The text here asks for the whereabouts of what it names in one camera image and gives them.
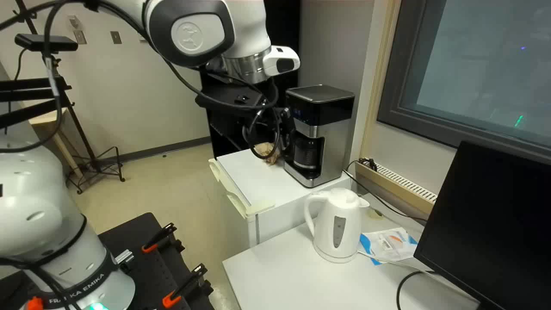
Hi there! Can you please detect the blue and white plastic packet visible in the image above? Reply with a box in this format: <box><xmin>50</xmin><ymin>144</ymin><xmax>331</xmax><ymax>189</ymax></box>
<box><xmin>357</xmin><ymin>225</ymin><xmax>419</xmax><ymax>268</ymax></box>

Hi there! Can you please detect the black monitor cable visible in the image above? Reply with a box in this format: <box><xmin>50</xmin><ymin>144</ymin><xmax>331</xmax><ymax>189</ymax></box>
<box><xmin>395</xmin><ymin>268</ymin><xmax>427</xmax><ymax>310</ymax></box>

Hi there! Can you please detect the tall black cabinet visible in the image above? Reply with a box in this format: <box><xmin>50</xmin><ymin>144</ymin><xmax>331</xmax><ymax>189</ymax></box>
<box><xmin>198</xmin><ymin>0</ymin><xmax>304</xmax><ymax>159</ymax></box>

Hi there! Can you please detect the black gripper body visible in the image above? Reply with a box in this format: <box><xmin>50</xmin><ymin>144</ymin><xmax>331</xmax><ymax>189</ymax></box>
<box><xmin>195</xmin><ymin>70</ymin><xmax>281</xmax><ymax>115</ymax></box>

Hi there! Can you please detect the tan round object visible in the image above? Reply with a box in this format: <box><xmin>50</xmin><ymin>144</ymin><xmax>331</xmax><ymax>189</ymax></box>
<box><xmin>252</xmin><ymin>140</ymin><xmax>285</xmax><ymax>165</ymax></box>

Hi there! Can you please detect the beige wall radiator cover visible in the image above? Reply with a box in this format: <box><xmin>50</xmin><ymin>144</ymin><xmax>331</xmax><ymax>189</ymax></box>
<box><xmin>352</xmin><ymin>158</ymin><xmax>440</xmax><ymax>223</ymax></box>

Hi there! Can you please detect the black tripod stand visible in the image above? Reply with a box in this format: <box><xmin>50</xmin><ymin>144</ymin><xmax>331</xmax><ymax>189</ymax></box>
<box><xmin>0</xmin><ymin>51</ymin><xmax>128</xmax><ymax>194</ymax></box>

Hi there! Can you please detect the black and steel coffeemaker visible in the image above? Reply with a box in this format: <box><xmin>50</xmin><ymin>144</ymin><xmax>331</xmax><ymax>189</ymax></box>
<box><xmin>279</xmin><ymin>82</ymin><xmax>357</xmax><ymax>190</ymax></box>

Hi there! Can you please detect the glass coffee carafe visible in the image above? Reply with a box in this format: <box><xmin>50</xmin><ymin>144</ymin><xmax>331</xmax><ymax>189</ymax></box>
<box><xmin>288</xmin><ymin>134</ymin><xmax>321</xmax><ymax>171</ymax></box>

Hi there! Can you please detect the light wooden stand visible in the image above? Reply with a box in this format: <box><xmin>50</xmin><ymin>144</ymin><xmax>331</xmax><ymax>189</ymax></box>
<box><xmin>28</xmin><ymin>106</ymin><xmax>87</xmax><ymax>180</ymax></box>

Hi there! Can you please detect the dark grey window frame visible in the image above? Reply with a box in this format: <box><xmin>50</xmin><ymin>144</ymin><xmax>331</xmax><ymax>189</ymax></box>
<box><xmin>376</xmin><ymin>0</ymin><xmax>551</xmax><ymax>165</ymax></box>

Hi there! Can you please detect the black power cable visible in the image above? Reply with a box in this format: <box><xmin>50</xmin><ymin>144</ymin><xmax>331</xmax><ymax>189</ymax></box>
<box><xmin>343</xmin><ymin>154</ymin><xmax>429</xmax><ymax>227</ymax></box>

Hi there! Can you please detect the white mini fridge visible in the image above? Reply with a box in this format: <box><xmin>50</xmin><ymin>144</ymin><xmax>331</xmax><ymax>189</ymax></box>
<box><xmin>207</xmin><ymin>146</ymin><xmax>357</xmax><ymax>249</ymax></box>

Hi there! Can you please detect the white electric kettle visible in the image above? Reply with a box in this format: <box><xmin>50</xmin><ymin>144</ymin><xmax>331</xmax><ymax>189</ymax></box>
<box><xmin>302</xmin><ymin>185</ymin><xmax>372</xmax><ymax>264</ymax></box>

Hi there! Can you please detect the black computer monitor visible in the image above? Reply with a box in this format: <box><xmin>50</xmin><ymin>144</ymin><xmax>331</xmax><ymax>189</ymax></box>
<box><xmin>414</xmin><ymin>139</ymin><xmax>551</xmax><ymax>310</ymax></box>

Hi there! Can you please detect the black camera on stand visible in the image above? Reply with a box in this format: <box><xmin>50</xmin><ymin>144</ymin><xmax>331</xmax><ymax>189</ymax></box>
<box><xmin>13</xmin><ymin>30</ymin><xmax>81</xmax><ymax>54</ymax></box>

